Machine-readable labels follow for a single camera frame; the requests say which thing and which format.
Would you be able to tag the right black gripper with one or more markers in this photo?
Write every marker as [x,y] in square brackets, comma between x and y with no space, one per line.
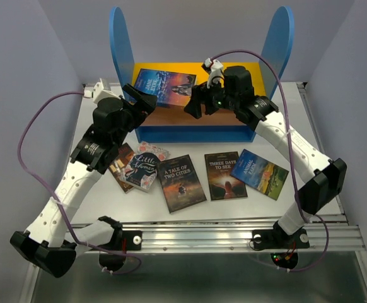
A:
[200,95]

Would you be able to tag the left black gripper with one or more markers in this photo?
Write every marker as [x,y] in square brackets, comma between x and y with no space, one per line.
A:
[148,103]

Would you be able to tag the Jane Eyre book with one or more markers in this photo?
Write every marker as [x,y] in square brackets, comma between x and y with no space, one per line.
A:
[172,89]

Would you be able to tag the A Tale of Two Cities book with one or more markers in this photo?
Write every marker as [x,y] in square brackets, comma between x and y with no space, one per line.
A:
[180,184]

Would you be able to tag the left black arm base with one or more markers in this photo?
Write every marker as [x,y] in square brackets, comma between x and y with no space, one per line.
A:
[115,245]

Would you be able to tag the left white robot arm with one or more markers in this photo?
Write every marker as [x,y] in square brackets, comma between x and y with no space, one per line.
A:
[87,164]

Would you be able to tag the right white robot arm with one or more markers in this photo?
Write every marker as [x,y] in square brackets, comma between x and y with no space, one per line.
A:
[323,177]

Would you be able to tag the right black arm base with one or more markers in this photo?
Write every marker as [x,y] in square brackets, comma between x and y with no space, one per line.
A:
[283,245]

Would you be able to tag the blue yellow wooden bookshelf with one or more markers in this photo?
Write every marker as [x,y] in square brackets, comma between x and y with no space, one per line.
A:
[171,124]

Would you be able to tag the Little Women book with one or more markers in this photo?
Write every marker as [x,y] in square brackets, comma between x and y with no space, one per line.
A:
[141,170]

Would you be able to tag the brown book far left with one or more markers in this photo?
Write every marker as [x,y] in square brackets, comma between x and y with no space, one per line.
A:
[115,168]

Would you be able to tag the Three Days to See book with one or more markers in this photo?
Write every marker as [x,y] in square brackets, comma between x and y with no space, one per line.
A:
[222,185]

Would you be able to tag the Animal Farm book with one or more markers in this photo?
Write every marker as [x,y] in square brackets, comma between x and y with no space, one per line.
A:
[260,174]

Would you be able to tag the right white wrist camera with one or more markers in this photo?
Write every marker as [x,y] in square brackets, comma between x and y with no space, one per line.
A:
[214,68]

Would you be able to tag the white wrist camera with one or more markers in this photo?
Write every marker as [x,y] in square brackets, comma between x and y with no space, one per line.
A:
[214,68]
[100,91]

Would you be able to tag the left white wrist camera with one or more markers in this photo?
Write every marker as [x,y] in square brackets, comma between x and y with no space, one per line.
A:
[100,91]

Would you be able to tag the aluminium mounting rail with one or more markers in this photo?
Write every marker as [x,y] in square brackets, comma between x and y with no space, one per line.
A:
[200,237]

